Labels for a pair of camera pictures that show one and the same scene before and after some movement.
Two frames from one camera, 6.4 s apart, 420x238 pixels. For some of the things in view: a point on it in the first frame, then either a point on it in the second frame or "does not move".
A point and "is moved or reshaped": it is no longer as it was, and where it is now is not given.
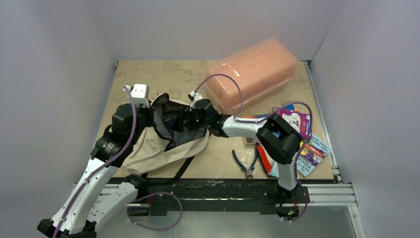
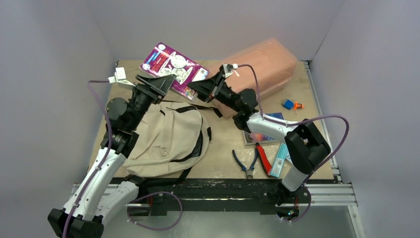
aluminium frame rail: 339,194 does not move
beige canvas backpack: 157,146 is moved or reshaped
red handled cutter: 266,162 does not move
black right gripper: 185,119 -> 214,88
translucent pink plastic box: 259,71 does not move
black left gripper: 149,112 -> 154,88
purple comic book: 299,122 -> 161,60
